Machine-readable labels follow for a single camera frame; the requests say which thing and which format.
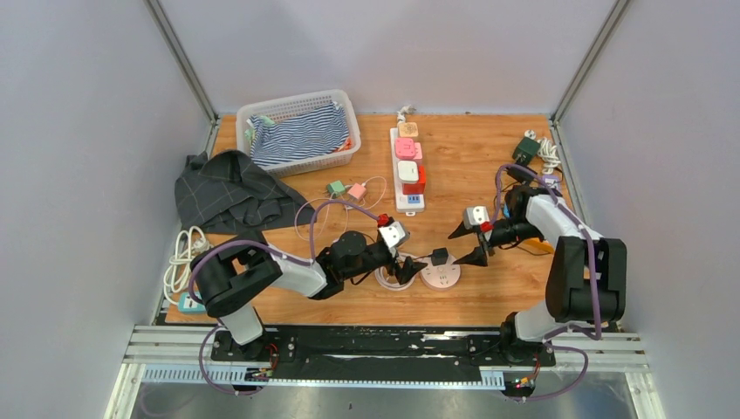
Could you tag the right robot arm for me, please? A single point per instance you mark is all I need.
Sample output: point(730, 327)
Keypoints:
point(586, 285)

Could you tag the dark green adapter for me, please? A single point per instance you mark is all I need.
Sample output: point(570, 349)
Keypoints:
point(525, 151)

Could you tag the teal power strip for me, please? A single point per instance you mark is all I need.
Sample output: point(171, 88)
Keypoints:
point(188, 306)

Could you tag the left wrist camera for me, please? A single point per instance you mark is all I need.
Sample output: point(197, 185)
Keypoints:
point(394, 235)

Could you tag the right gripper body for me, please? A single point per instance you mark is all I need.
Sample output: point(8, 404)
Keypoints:
point(506, 230)

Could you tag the dark grey plaid cloth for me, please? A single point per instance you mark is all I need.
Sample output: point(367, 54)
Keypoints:
point(229, 194)

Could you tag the green small charger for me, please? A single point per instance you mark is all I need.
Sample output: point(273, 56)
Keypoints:
point(336, 189)

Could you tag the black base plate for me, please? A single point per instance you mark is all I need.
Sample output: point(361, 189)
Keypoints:
point(381, 353)

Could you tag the round pink socket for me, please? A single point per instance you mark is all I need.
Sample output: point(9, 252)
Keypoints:
point(440, 277)

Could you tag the striped cloth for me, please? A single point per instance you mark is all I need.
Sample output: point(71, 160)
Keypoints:
point(319, 132)

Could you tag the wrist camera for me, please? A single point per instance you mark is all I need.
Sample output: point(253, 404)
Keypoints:
point(475, 216)
point(394, 235)

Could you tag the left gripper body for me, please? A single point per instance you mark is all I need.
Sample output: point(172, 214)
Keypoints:
point(392, 265)

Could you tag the orange power strip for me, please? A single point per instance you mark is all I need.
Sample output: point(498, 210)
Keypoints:
point(537, 248)

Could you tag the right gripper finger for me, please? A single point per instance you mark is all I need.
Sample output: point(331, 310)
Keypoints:
point(463, 229)
point(478, 257)

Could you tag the black adapter at right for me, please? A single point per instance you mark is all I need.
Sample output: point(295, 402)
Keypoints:
point(520, 173)

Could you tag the white long power strip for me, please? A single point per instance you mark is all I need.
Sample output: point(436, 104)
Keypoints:
point(409, 205)

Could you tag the purple power strip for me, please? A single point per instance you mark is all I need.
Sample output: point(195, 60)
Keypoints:
point(552, 181)

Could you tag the red plug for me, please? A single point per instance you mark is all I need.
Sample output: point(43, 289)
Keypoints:
point(417, 188)

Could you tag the pink plug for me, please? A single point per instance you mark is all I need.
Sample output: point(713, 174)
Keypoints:
point(407, 149)

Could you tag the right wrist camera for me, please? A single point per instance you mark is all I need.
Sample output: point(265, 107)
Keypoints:
point(475, 216)

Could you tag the white plug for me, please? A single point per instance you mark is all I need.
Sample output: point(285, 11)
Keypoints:
point(408, 172)

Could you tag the white plastic basket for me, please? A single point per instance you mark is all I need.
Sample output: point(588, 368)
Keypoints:
point(284, 108)

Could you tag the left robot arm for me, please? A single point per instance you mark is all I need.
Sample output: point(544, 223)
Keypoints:
point(227, 278)

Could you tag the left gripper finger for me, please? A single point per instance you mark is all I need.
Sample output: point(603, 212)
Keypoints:
point(417, 264)
point(403, 272)

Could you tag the beige plug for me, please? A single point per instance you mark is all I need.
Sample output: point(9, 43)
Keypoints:
point(408, 129)

